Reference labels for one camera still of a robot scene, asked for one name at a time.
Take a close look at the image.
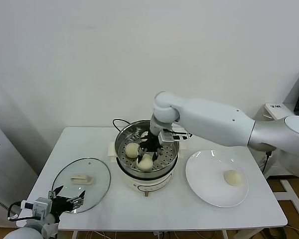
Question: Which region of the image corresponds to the white round plate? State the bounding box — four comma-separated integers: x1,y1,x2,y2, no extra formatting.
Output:
185,149,249,208

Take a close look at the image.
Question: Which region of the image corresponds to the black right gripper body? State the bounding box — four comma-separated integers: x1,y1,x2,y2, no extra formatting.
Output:
139,133,162,152

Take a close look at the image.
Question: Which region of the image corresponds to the cream electric cooker base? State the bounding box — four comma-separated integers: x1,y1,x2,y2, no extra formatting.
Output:
107,149,184,198

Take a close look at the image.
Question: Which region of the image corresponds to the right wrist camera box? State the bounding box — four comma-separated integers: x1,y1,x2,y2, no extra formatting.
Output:
158,130,191,144

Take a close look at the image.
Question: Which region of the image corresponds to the steel perforated steamer basket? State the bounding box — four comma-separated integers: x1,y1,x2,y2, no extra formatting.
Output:
107,119,187,174

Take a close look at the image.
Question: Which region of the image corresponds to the white floor cabinet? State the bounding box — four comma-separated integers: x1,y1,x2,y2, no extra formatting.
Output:
0,114,39,220

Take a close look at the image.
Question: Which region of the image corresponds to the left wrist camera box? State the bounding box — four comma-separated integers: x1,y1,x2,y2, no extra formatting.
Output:
21,197,52,219

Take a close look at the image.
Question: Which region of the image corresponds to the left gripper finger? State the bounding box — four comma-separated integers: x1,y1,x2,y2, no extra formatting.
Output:
71,190,87,209
48,184,65,199

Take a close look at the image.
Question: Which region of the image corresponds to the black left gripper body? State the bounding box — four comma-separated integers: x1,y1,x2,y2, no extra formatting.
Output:
51,196,75,217

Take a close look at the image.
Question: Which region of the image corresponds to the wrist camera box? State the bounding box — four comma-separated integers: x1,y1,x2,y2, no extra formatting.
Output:
158,130,191,144
21,197,52,219

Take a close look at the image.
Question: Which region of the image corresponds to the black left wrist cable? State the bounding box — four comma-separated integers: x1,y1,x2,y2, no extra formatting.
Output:
7,201,24,222

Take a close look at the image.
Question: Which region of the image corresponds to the round glass lid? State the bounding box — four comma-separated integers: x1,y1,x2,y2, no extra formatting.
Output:
51,157,111,214

